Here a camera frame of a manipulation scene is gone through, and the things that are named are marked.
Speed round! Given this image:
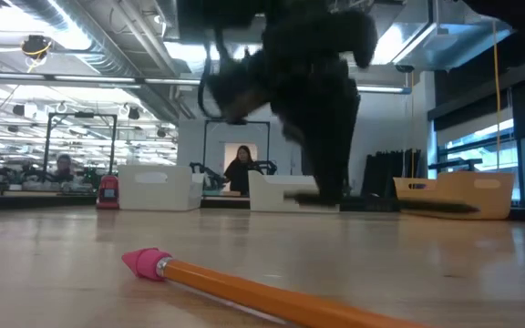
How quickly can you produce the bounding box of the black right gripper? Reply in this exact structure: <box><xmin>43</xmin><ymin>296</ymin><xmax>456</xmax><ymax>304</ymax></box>
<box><xmin>262</xmin><ymin>9</ymin><xmax>379</xmax><ymax>204</ymax></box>

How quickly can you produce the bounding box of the black folded panel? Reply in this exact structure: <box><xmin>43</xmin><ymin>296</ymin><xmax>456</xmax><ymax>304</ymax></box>
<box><xmin>359</xmin><ymin>149</ymin><xmax>424</xmax><ymax>213</ymax></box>

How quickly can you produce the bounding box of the narrow white plastic bin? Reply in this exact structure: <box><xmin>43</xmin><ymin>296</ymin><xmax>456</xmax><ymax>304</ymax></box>
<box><xmin>117</xmin><ymin>164</ymin><xmax>195</xmax><ymax>212</ymax></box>

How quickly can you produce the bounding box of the rectangular silver air duct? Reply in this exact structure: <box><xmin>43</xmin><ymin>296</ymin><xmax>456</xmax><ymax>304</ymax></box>
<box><xmin>371</xmin><ymin>0</ymin><xmax>514</xmax><ymax>72</ymax></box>

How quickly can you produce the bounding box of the yellow plastic bin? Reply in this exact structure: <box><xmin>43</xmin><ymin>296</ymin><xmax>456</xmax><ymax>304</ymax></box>
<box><xmin>392</xmin><ymin>170</ymin><xmax>517</xmax><ymax>221</ymax></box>

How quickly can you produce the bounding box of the black metal gantry frame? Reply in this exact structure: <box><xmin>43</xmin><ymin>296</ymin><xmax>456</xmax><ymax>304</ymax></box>
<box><xmin>201</xmin><ymin>118</ymin><xmax>272</xmax><ymax>174</ymax></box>
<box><xmin>42</xmin><ymin>111</ymin><xmax>118</xmax><ymax>178</ymax></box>

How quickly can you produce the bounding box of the red rectangular case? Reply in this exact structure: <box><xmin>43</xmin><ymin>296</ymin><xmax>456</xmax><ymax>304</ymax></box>
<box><xmin>96</xmin><ymin>174</ymin><xmax>121</xmax><ymax>210</ymax></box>

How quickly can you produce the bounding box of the orange pencil pink eraser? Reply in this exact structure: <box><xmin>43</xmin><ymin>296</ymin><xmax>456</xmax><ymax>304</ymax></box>
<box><xmin>121</xmin><ymin>247</ymin><xmax>432</xmax><ymax>328</ymax></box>

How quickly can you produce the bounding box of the wide white plastic bin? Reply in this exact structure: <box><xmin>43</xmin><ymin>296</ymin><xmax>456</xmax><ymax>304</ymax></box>
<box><xmin>247</xmin><ymin>169</ymin><xmax>341</xmax><ymax>214</ymax></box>

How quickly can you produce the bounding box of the black right camera cable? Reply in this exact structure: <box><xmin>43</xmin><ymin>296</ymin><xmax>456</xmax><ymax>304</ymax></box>
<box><xmin>197</xmin><ymin>25</ymin><xmax>227</xmax><ymax>120</ymax></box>

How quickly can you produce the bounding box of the person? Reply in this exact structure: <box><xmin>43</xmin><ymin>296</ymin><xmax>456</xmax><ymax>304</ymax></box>
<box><xmin>222</xmin><ymin>144</ymin><xmax>260</xmax><ymax>197</ymax></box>
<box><xmin>54</xmin><ymin>153</ymin><xmax>76</xmax><ymax>182</ymax></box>

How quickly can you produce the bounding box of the thin tan hanging cord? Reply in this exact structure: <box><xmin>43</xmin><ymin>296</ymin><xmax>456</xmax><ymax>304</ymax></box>
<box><xmin>408</xmin><ymin>71</ymin><xmax>416</xmax><ymax>179</ymax></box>

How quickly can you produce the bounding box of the yellow hanging cable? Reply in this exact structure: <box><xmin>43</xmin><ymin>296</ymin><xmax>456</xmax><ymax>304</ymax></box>
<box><xmin>491</xmin><ymin>17</ymin><xmax>503</xmax><ymax>170</ymax></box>

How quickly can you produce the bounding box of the ceiling cable reel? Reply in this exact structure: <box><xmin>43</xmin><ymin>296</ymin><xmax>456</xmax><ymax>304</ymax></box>
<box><xmin>19</xmin><ymin>34</ymin><xmax>54</xmax><ymax>74</ymax></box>

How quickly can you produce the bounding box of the wooden background desk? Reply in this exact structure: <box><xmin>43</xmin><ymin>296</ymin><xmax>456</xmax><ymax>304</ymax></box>
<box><xmin>0</xmin><ymin>189</ymin><xmax>99</xmax><ymax>211</ymax></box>

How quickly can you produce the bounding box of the linear ceiling light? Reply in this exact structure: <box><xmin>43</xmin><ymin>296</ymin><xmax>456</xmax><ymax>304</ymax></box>
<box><xmin>0</xmin><ymin>70</ymin><xmax>413</xmax><ymax>95</ymax></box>

